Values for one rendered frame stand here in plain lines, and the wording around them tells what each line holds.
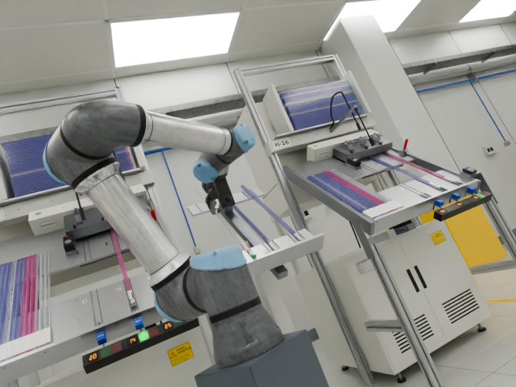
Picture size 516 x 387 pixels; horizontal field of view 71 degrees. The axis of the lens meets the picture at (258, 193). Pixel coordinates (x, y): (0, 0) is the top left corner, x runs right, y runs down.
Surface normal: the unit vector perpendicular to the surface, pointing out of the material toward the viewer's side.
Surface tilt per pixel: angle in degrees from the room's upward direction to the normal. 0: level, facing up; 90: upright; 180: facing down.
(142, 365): 90
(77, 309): 47
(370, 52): 90
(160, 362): 90
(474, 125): 90
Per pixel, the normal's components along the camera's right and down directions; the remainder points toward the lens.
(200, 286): -0.64, 0.07
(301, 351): 0.65, -0.42
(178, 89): 0.29, -0.33
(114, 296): -0.04, -0.86
